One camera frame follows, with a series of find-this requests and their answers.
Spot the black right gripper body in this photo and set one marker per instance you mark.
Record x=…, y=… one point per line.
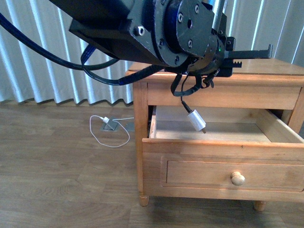
x=180, y=35

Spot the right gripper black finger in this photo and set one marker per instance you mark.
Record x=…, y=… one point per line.
x=250, y=54
x=229, y=63

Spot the white charger with black cable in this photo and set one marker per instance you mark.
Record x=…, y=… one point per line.
x=194, y=117

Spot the wooden drawer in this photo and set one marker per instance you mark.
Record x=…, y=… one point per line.
x=245, y=154

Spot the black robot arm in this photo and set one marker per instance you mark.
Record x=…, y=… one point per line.
x=105, y=25

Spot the wooden nightstand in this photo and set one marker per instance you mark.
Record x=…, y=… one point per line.
x=268, y=84

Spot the closed metal floor socket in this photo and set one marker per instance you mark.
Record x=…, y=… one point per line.
x=130, y=127

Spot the open metal floor socket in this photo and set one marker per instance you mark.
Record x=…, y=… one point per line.
x=110, y=126

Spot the white pleated curtain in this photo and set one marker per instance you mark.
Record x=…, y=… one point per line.
x=62, y=66

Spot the white plug with white cable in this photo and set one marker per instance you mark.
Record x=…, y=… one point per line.
x=106, y=134

